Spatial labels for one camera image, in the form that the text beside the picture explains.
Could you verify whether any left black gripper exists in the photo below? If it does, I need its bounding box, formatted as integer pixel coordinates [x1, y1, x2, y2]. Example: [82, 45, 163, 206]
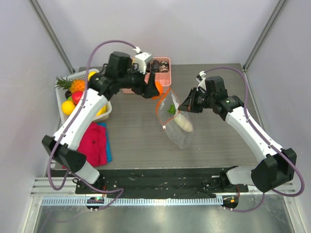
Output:
[118, 64, 159, 99]

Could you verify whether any orange fruit toy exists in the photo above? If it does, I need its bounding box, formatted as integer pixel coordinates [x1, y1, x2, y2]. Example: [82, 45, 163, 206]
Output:
[151, 81, 163, 100]

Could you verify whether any white radish toy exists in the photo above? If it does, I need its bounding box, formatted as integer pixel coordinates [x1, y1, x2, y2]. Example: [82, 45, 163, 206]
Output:
[173, 114, 193, 133]

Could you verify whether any clear zip top bag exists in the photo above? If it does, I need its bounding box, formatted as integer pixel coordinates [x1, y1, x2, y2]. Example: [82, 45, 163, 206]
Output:
[155, 88, 194, 150]

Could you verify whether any pineapple toy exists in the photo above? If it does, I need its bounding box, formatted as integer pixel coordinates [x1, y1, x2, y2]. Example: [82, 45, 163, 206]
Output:
[55, 77, 86, 94]

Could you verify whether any red apple toy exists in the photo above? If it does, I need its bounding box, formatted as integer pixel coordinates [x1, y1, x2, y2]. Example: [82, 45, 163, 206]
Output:
[71, 91, 84, 105]

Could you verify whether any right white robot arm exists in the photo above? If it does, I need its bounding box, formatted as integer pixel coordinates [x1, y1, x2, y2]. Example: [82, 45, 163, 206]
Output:
[178, 75, 297, 193]

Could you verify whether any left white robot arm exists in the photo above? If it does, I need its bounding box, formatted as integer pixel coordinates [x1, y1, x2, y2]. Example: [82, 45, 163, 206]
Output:
[42, 51, 159, 194]

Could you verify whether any pink divided tray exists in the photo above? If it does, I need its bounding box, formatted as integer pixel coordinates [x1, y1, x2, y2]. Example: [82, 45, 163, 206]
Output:
[120, 57, 172, 95]

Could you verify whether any black sushi roll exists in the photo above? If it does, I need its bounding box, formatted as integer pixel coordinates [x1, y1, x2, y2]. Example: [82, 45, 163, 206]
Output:
[151, 59, 160, 73]

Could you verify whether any black pink floral roll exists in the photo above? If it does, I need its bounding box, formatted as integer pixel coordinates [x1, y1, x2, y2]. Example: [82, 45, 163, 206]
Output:
[159, 61, 170, 73]

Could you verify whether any yellow banana toy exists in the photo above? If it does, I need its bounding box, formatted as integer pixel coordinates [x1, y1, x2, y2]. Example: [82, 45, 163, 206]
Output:
[96, 105, 107, 116]

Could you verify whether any yellow mango toy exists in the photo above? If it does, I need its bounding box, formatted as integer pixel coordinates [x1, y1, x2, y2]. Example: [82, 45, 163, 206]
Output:
[87, 71, 97, 81]

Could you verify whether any blue folded cloth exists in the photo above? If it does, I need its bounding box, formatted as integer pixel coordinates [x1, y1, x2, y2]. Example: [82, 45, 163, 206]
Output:
[97, 122, 112, 164]

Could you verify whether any magenta folded cloth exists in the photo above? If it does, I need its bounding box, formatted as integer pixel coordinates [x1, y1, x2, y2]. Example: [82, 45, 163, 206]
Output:
[62, 122, 108, 169]

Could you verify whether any yellow lemon toy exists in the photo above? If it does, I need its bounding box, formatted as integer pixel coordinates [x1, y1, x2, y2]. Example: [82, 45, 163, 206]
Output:
[61, 100, 76, 116]

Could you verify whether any white plastic fruit basket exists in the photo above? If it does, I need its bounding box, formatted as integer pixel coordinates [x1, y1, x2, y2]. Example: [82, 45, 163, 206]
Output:
[55, 70, 112, 124]

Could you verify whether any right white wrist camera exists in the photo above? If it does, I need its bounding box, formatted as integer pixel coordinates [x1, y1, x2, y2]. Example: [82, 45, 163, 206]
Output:
[196, 71, 207, 94]

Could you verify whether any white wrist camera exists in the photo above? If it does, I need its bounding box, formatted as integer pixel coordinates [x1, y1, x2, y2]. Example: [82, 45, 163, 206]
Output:
[133, 47, 153, 74]
[196, 71, 207, 94]

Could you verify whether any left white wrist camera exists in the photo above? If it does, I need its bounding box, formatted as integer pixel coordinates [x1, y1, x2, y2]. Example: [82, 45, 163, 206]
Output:
[133, 47, 153, 74]

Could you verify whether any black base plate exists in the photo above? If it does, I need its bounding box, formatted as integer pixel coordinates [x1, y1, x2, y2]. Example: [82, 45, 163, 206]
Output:
[75, 167, 253, 199]

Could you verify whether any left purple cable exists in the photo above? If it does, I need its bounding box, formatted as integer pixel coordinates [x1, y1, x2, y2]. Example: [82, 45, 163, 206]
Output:
[45, 40, 139, 212]

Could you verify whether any white slotted cable duct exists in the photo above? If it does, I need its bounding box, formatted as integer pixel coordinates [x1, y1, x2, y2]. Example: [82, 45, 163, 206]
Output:
[41, 196, 223, 207]

